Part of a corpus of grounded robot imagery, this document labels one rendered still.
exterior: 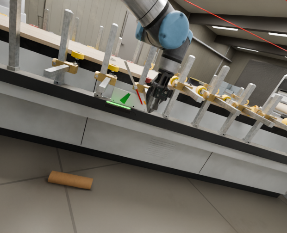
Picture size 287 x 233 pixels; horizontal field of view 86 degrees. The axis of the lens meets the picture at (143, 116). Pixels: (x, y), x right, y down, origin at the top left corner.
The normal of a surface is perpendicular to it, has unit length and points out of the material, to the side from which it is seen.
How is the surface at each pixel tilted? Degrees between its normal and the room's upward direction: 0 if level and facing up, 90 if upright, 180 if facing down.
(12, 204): 0
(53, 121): 90
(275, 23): 90
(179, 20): 91
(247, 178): 90
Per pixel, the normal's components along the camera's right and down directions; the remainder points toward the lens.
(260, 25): -0.77, -0.04
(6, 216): 0.34, -0.87
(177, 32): 0.36, 0.51
